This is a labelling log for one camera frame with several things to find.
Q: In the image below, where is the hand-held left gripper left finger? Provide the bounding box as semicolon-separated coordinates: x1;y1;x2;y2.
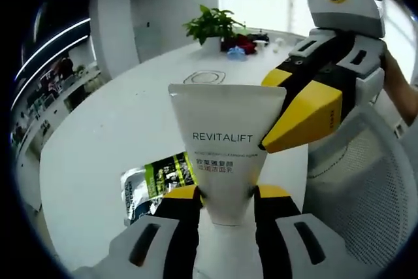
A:
109;186;204;279

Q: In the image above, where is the blue cloth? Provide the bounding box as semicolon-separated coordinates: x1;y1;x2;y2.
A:
227;46;248;61

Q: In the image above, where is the potted green plant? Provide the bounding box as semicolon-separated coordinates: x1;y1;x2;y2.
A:
182;4;246;54

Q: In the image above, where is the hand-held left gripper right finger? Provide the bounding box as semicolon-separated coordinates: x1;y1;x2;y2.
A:
253;184;362;279

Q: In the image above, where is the green skincare sachet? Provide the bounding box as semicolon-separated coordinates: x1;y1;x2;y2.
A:
120;152;197;227

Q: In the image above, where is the white mesh chair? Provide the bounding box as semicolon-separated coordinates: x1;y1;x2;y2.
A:
302;105;418;260

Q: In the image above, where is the white skincare tube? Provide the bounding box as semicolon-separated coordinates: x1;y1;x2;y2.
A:
168;82;288;227

